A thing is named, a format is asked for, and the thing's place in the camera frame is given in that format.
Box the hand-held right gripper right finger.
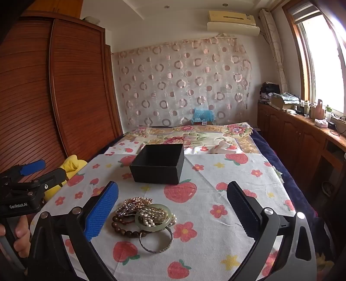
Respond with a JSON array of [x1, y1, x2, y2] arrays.
[[226, 181, 317, 281]]

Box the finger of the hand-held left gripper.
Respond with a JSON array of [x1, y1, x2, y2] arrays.
[[8, 160, 46, 179], [32, 168, 68, 195]]

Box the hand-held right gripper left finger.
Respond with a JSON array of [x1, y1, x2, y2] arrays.
[[27, 180, 119, 281]]

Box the brown wooden bead bracelet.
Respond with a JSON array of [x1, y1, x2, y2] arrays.
[[111, 214, 148, 239]]

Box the pale green jade bangle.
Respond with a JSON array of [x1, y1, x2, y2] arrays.
[[134, 204, 171, 232]]

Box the thin silver bangle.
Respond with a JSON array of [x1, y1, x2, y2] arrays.
[[138, 225, 174, 254]]

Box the black square box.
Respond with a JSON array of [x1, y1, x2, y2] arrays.
[[129, 144, 185, 185]]

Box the person's left hand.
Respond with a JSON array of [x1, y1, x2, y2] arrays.
[[0, 216, 31, 255]]

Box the yellow plush toy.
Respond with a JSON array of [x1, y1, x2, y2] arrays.
[[43, 155, 88, 202]]

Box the strawberry print white cloth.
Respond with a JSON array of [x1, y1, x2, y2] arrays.
[[29, 140, 299, 281]]

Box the dark blue bed sheet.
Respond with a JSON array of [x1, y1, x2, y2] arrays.
[[251, 128, 329, 246]]

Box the brown wooden wardrobe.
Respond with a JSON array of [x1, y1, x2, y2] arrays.
[[0, 16, 124, 187]]

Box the long wooden cabinet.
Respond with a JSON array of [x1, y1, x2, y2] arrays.
[[256, 102, 346, 195]]

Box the floral blanket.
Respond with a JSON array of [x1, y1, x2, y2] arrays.
[[122, 123, 255, 155]]

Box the blue plastic bag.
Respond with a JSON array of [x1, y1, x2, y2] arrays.
[[190, 108, 217, 125]]

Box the cardboard box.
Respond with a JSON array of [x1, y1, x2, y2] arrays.
[[271, 93, 287, 110]]

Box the dark pile of clothes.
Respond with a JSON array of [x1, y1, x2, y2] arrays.
[[260, 82, 280, 102]]

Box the folded teal cloth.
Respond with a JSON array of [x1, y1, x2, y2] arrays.
[[280, 92, 300, 104]]

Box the patterned window curtain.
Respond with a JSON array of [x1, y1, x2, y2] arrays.
[[259, 8, 290, 95]]

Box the beige air conditioner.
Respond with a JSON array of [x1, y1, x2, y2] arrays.
[[207, 10, 261, 36]]

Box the circle pattern wall curtain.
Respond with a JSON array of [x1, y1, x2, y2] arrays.
[[112, 34, 252, 128]]

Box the wooden frame window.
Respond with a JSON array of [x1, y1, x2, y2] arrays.
[[282, 0, 346, 115]]

